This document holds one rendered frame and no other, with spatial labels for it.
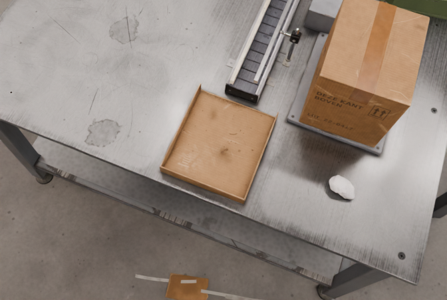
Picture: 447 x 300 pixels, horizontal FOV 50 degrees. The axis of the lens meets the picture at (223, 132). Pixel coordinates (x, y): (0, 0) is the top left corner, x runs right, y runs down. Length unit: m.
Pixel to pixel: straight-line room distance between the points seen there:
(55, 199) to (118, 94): 0.92
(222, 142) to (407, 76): 0.55
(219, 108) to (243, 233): 0.67
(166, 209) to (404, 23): 1.16
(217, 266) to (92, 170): 0.69
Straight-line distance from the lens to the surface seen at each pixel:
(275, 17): 1.64
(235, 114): 1.48
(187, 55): 1.58
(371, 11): 1.41
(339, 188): 1.41
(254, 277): 2.18
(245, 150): 1.43
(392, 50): 1.35
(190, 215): 1.99
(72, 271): 2.23
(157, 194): 2.02
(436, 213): 2.42
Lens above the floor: 2.14
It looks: 65 degrees down
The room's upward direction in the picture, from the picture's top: 8 degrees clockwise
